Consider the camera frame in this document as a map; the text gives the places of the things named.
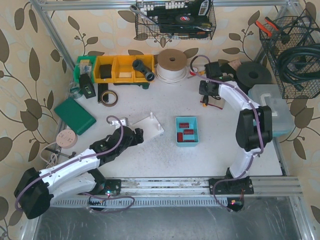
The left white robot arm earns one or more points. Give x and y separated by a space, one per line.
37 190

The red springs in tray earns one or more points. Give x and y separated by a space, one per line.
185 133

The yellow plastic bin row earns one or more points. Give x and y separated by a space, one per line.
118 69

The black pipe fitting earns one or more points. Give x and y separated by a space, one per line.
139 66

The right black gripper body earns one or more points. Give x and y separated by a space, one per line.
213 70

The wire basket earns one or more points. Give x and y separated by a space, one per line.
294 56
175 19

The glass jar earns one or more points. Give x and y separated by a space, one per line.
75 91

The red tape roll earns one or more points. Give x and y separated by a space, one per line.
193 73

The round pink power strip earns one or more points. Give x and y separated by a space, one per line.
66 139

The green flat case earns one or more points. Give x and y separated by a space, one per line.
75 116

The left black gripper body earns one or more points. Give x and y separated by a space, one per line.
136 136

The teal clear toolbox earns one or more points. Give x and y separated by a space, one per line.
269 95

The white cable spool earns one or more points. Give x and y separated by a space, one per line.
171 66

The black disc spool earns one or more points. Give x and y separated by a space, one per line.
249 74

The top wire basket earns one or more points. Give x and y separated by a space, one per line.
175 19

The green plastic bin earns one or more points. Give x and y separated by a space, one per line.
84 65

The beige work glove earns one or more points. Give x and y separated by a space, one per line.
213 102

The white four-peg base plate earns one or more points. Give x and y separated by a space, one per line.
151 127

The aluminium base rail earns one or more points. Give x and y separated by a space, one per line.
192 192

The teal plastic parts tray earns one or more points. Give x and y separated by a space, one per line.
194 122

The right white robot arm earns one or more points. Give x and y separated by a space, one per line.
254 124

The orange handled pliers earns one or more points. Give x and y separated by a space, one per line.
264 27

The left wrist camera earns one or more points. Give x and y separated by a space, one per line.
117 123

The brown tape roll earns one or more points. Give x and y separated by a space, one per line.
109 98

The black green device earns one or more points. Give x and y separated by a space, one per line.
86 86

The right wire basket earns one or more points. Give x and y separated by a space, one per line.
294 56

